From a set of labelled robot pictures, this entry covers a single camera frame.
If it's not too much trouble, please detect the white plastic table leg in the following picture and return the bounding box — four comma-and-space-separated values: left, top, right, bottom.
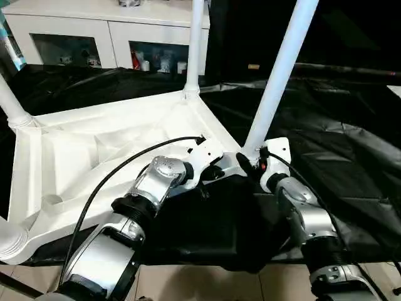
0, 218, 31, 265
182, 0, 210, 100
0, 73, 34, 129
242, 0, 320, 162

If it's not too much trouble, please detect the white plastic table top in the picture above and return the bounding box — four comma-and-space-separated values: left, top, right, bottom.
0, 90, 251, 265

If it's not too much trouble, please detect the black work mat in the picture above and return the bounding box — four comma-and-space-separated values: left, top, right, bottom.
0, 61, 401, 273

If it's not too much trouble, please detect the dark long rod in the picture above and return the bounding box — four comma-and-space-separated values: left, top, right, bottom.
294, 61, 401, 79

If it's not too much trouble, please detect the red package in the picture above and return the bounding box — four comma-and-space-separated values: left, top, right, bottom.
131, 48, 142, 70

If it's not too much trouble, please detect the white glass door cabinet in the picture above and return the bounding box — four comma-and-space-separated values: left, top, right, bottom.
1, 0, 211, 76

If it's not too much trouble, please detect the dark grey robot torso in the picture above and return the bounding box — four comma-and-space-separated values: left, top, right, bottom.
31, 293, 63, 301

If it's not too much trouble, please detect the white blue patterned roll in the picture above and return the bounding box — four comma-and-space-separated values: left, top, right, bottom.
0, 9, 28, 70

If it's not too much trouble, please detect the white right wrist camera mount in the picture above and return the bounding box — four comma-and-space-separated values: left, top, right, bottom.
259, 137, 292, 193

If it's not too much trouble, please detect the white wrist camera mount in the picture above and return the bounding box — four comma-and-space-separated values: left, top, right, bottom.
259, 137, 292, 193
183, 139, 225, 191

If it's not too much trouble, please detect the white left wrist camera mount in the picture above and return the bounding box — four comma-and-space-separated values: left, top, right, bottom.
183, 139, 225, 191

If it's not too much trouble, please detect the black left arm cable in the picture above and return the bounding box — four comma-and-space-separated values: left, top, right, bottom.
58, 134, 207, 289

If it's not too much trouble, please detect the black metal table frame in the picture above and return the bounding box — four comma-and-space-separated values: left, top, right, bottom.
0, 271, 43, 297

